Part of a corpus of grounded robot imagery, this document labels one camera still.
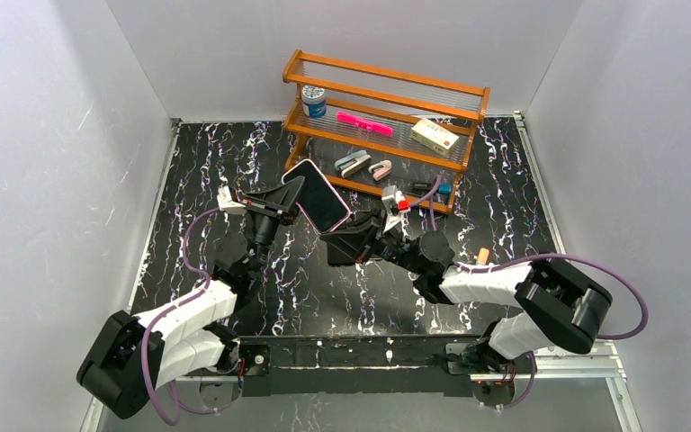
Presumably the phone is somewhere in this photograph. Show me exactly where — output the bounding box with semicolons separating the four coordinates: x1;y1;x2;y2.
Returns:
281;159;352;233

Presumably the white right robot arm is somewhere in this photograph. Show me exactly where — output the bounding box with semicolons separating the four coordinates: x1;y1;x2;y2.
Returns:
320;211;613;374

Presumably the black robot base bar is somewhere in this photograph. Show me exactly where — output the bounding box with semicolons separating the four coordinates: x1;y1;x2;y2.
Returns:
199;333;537;412

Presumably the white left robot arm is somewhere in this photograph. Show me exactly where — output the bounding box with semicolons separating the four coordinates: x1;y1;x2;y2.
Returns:
76;176;305;419

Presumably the orange cylinder on right arm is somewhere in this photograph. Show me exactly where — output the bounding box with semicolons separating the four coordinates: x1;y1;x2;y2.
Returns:
476;247;489;266

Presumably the pink plastic ruler case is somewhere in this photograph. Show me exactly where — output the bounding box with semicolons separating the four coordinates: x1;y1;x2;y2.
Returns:
337;111;393;138

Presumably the pink small stapler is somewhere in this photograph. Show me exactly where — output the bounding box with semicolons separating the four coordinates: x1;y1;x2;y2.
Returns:
368;160;392;182

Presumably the light blue stapler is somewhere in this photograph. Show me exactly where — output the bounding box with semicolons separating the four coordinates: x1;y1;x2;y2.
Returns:
334;150;372;178

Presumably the blue capped marker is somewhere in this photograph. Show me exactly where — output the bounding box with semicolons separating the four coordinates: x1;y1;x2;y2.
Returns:
410;181;453;196

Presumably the orange wooden shelf rack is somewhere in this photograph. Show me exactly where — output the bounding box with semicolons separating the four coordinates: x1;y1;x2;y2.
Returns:
282;49;490;214

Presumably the white cardboard box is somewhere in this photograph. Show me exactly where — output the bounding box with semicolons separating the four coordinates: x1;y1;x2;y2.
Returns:
410;118;459;157

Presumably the blue round jar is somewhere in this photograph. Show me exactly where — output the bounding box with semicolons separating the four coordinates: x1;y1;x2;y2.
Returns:
301;85;327;118

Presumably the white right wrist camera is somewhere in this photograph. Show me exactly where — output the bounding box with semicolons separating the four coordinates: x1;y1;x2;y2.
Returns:
381;185;410;232

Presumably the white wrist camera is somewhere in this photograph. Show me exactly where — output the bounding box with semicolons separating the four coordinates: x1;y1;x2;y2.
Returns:
218;185;246;215
381;185;410;232

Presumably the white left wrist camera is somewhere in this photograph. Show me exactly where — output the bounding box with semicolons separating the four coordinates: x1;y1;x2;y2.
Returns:
218;185;246;215

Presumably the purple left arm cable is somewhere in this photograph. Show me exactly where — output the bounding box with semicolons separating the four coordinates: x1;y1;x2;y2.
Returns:
141;207;246;428

